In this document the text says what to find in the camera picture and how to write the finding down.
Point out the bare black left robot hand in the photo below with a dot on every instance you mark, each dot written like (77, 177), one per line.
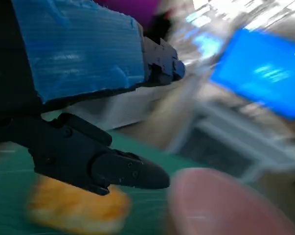
(76, 49)

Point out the orange twisted toy bread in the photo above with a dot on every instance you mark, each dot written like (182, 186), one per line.
(71, 210)

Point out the pink bowl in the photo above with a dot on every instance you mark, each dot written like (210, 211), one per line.
(223, 208)

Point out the purple screen monitor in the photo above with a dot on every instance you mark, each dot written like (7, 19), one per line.
(137, 9)

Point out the green cutting mat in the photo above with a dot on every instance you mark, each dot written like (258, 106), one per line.
(15, 195)

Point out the blue screen monitor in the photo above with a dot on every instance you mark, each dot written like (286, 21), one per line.
(259, 68)

